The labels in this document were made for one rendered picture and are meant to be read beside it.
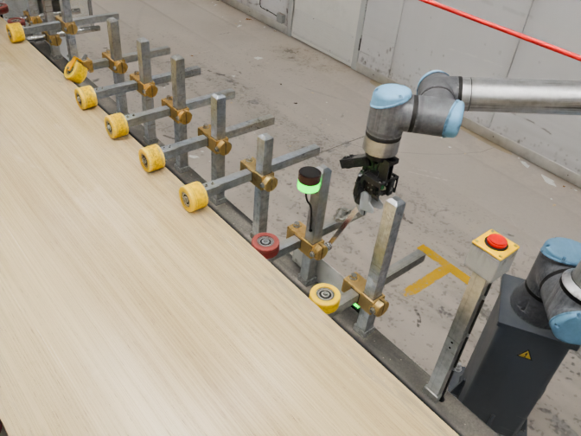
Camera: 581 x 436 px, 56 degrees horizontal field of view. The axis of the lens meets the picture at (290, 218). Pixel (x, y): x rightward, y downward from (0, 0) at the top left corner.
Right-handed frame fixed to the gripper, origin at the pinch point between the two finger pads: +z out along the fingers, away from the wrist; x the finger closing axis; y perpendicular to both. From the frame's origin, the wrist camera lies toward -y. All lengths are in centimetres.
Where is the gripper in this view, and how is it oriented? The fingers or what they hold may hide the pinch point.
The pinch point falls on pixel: (361, 209)
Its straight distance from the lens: 154.6
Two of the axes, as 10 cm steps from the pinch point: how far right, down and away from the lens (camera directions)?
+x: 7.6, -3.5, 5.4
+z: -0.8, 7.9, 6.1
